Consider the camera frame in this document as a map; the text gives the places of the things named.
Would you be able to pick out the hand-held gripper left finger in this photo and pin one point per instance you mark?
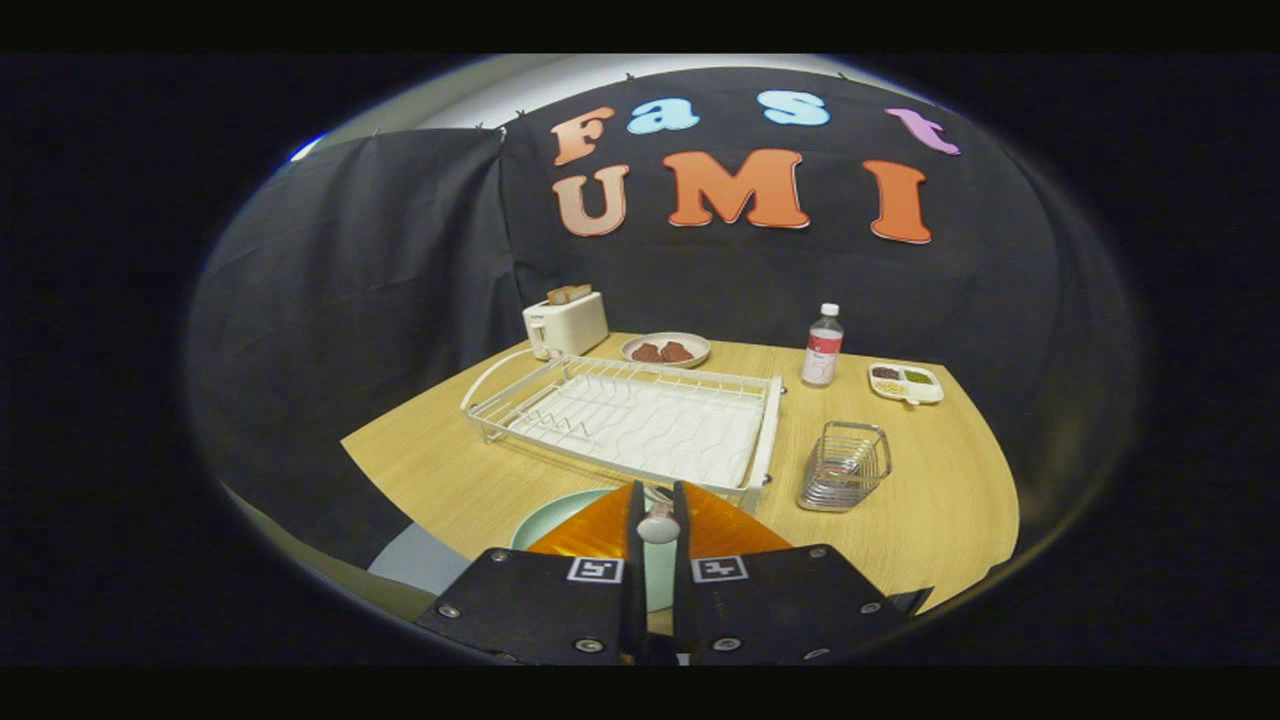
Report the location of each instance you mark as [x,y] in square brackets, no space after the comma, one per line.
[633,590]

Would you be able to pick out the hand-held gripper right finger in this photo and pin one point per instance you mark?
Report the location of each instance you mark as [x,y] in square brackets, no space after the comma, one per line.
[683,590]

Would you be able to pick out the pale green plate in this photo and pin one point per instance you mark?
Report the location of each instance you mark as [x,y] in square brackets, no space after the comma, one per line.
[560,510]

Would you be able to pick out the beige oval plate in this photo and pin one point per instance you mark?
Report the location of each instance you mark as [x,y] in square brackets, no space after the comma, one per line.
[700,347]

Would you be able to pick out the brown meat piece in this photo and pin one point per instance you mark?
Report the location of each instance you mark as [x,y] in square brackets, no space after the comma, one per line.
[677,351]
[647,353]

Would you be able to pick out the white toaster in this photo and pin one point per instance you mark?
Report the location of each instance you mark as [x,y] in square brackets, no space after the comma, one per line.
[570,325]

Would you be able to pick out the clear bottle with red label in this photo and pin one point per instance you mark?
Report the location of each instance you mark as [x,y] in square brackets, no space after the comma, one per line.
[822,355]

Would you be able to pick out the toast slices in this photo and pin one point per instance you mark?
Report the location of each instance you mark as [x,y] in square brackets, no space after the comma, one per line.
[568,294]

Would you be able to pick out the white divided condiment tray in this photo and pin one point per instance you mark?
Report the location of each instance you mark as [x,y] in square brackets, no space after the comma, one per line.
[930,388]

